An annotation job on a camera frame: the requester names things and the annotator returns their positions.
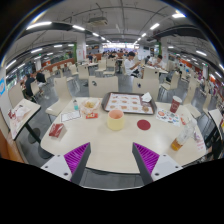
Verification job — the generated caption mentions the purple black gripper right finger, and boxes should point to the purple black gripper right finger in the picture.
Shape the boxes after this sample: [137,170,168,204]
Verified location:
[132,143,182,185]

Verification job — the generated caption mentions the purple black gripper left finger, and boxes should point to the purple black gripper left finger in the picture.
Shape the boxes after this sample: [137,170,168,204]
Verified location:
[42,143,91,185]

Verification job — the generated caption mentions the clear plastic bottle amber liquid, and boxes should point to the clear plastic bottle amber liquid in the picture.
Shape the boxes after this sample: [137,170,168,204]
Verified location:
[171,118,197,151]

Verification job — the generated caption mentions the red carton box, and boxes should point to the red carton box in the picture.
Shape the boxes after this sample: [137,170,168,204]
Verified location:
[49,123,64,138]

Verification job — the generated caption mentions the dark red round coaster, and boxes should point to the dark red round coaster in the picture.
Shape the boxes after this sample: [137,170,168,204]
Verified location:
[137,119,151,131]

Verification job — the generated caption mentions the white receipt card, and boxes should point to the white receipt card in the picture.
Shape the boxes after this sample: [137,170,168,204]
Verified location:
[61,111,81,122]

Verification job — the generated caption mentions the colourful paper flyer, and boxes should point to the colourful paper flyer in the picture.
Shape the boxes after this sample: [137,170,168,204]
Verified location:
[156,108,180,127]

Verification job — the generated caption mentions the pink white leaflet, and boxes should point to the pink white leaflet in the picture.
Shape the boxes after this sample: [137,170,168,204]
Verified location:
[194,132,206,151]

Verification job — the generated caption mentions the small red sauce packet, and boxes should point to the small red sauce packet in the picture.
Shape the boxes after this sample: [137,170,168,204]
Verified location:
[86,113,98,119]

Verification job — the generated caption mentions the yellow cup with pink inside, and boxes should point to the yellow cup with pink inside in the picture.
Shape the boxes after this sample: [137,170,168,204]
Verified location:
[107,109,124,131]

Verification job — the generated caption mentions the small teal bottle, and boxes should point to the small teal bottle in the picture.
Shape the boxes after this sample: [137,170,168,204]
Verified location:
[73,99,79,110]

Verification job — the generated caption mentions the bag of fried food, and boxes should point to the bag of fried food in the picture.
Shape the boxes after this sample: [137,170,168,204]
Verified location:
[80,98,101,114]

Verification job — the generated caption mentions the dark food tray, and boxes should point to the dark food tray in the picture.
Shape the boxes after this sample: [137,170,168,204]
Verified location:
[101,92,157,115]

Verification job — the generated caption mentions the beige chair left side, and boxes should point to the beige chair left side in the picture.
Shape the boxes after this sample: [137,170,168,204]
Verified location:
[46,77,72,117]

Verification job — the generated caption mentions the beige chair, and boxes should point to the beige chair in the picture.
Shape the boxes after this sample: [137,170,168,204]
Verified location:
[88,76,118,98]
[132,78,159,101]
[46,77,72,117]

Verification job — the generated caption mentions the white crumpled napkin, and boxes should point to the white crumpled napkin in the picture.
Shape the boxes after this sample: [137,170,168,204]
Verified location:
[142,92,152,102]

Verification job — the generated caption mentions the red paper cup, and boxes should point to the red paper cup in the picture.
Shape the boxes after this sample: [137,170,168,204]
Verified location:
[170,96,182,113]

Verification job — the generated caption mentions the left neighbouring table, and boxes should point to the left neighbouring table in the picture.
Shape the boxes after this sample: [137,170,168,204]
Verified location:
[10,99,41,142]

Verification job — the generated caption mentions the beige chair front right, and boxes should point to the beige chair front right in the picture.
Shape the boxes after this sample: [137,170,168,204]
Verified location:
[132,78,159,101]

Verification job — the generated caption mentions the beige chair front left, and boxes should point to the beige chair front left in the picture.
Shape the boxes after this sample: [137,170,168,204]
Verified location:
[88,76,118,98]

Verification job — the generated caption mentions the person in white shirt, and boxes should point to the person in white shirt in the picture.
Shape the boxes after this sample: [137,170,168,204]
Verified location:
[124,52,139,77]

